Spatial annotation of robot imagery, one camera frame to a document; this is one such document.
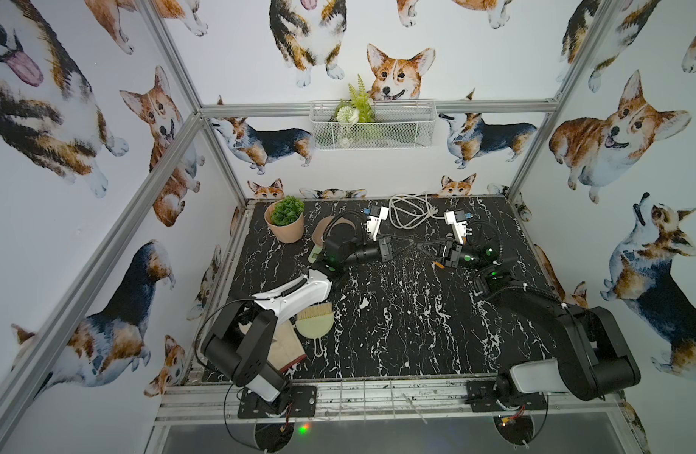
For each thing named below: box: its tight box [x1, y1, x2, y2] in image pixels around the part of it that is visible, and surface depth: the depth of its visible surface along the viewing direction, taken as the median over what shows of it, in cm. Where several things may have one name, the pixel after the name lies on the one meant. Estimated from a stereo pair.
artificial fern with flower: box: [335, 73, 377, 127], surface depth 84 cm
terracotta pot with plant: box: [263, 195, 306, 244], surface depth 102 cm
